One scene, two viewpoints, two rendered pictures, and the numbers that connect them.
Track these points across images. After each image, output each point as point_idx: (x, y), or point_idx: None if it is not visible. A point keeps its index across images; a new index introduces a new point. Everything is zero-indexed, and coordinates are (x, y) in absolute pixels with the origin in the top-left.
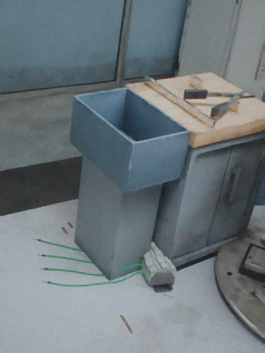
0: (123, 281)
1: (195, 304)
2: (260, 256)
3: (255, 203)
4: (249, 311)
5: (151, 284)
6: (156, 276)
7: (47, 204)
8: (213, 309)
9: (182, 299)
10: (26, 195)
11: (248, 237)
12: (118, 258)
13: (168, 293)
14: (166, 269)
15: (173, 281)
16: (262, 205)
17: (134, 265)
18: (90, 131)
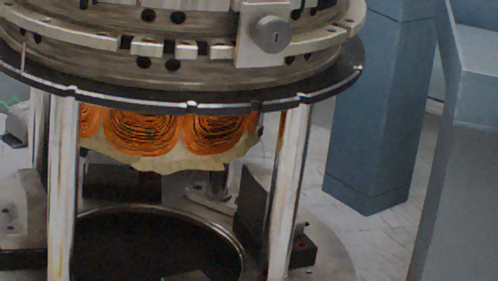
0: (3, 118)
1: (4, 167)
2: (102, 156)
3: (331, 191)
4: (4, 188)
5: (4, 128)
6: (8, 115)
7: None
8: None
9: (5, 157)
10: None
11: (192, 179)
12: (4, 78)
13: (7, 148)
14: (20, 114)
15: (23, 140)
16: (342, 202)
17: (12, 99)
18: None
